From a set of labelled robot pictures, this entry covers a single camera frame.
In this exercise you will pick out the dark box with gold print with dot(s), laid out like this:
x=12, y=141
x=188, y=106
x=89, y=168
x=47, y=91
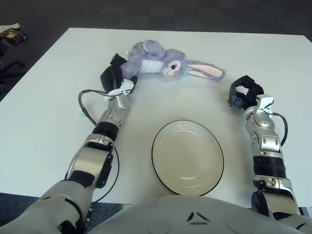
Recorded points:
x=12, y=36

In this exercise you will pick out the white plate with black rim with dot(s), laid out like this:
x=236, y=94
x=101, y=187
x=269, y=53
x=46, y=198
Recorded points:
x=187, y=158

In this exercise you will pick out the white paper sheet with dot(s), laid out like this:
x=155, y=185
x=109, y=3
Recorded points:
x=7, y=26

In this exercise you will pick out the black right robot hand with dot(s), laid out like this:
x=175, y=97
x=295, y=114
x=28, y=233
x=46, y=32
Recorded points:
x=253, y=93

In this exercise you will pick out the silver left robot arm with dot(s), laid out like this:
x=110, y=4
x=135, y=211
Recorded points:
x=97, y=158

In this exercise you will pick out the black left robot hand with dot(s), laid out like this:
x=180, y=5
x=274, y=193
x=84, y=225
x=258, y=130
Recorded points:
x=109, y=78

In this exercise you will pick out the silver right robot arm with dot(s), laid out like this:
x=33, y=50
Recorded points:
x=268, y=141

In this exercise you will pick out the purple plush bunny doll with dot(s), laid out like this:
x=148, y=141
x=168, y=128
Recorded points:
x=175, y=63

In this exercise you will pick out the grey robot torso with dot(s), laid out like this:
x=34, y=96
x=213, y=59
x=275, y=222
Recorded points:
x=170, y=214

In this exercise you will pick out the black office chair base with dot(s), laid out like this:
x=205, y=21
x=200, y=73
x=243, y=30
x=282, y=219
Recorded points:
x=9, y=68

